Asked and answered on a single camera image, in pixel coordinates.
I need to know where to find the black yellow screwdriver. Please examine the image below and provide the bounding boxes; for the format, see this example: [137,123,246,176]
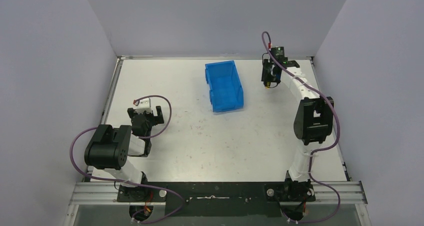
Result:
[265,84,278,89]

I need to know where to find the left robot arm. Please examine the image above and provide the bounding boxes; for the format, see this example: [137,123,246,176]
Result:
[84,106,164,202]

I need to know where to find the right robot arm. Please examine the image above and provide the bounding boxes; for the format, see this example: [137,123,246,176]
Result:
[261,45,334,202]

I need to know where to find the blue plastic bin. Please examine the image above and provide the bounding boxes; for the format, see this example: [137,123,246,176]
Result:
[205,60,244,113]

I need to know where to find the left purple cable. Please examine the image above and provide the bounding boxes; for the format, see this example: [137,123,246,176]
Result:
[69,95,185,225]

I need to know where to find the purple cable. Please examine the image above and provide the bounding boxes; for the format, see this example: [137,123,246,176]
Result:
[69,95,185,225]
[261,31,342,225]

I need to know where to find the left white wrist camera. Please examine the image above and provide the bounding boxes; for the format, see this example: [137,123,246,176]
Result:
[133,98,153,114]

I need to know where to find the aluminium table edge frame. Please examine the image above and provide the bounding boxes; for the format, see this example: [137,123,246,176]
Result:
[99,55,349,182]

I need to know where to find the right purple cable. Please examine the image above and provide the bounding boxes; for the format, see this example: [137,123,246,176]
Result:
[261,31,342,225]

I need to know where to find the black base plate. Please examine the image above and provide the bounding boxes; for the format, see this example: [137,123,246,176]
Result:
[116,181,316,217]

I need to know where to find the aluminium front rail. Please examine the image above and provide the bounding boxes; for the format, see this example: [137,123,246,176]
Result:
[70,181,368,205]

